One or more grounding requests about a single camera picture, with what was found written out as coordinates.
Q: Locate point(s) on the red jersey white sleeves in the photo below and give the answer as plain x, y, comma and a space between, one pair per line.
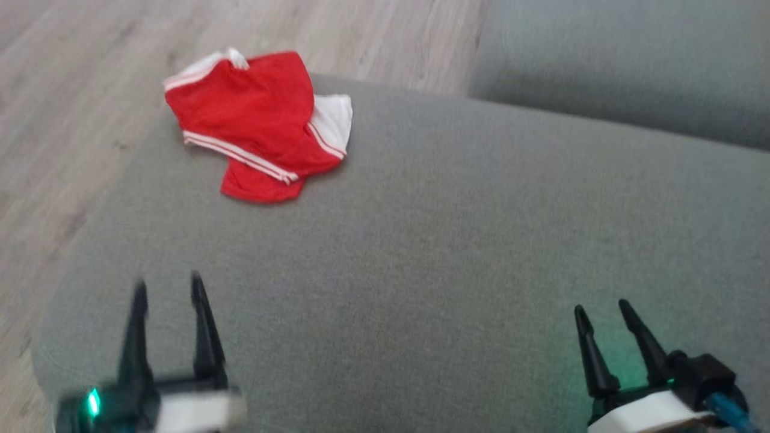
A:
252, 120

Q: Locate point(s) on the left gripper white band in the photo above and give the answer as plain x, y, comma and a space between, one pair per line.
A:
192, 412

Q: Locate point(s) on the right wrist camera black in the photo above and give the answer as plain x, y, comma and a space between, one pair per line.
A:
707, 376

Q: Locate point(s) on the grey sofa back cushion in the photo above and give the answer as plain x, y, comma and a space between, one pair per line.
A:
631, 60

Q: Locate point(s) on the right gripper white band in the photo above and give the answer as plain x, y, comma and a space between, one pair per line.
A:
643, 415

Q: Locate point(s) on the grey sofa seat cushion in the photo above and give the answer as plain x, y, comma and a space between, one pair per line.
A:
421, 252

